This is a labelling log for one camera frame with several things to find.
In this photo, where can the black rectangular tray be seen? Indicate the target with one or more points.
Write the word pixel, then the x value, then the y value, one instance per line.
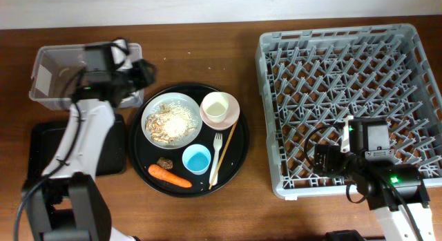
pixel 45 139

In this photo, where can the pink bowl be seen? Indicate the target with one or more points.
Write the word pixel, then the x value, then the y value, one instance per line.
pixel 233 114

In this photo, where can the brown food lump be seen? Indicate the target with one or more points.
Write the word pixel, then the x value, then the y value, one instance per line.
pixel 165 163

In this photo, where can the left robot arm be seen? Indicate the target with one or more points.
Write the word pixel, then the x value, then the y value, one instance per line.
pixel 65 203

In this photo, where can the wooden chopstick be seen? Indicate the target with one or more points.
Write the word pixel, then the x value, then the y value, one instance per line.
pixel 223 154

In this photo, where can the grey dishwasher rack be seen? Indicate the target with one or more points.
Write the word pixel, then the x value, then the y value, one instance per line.
pixel 311 78

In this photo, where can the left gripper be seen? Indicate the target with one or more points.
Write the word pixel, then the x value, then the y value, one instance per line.
pixel 132 75

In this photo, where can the clear plastic bin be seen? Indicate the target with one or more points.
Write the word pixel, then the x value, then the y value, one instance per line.
pixel 65 74

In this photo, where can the white plastic fork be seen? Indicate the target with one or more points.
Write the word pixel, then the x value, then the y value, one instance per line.
pixel 217 144

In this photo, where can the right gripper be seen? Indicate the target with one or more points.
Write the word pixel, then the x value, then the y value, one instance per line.
pixel 331 154

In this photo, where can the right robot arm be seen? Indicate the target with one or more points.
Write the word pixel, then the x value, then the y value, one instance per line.
pixel 396 193

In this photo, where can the orange carrot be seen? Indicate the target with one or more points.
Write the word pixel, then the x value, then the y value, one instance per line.
pixel 162 174

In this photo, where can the grey plate with food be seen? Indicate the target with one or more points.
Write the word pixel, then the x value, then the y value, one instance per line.
pixel 171 120

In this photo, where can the cream cup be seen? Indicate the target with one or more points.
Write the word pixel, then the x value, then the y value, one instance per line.
pixel 215 106

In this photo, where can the blue cup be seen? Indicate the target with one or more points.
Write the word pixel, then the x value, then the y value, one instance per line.
pixel 196 158

